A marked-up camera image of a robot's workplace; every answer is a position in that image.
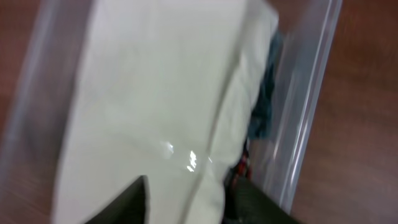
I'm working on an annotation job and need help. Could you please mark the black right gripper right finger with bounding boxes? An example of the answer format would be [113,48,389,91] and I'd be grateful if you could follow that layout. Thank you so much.
[222,177,299,224]

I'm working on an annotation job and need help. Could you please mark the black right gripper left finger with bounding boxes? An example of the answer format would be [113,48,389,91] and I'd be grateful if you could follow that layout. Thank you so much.
[85,175,147,224]

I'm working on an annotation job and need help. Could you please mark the red navy plaid shirt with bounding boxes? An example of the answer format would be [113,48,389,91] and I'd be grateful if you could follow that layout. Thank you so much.
[224,139,252,187]

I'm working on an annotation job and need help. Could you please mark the blue denim jeans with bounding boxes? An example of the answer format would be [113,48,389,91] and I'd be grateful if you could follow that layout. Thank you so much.
[248,31,284,140]

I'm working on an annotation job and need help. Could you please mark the cream cloth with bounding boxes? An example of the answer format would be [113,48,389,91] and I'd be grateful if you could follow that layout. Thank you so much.
[52,0,279,223]

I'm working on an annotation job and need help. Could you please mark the clear plastic storage bin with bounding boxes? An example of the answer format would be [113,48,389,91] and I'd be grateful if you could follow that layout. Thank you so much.
[1,0,341,223]

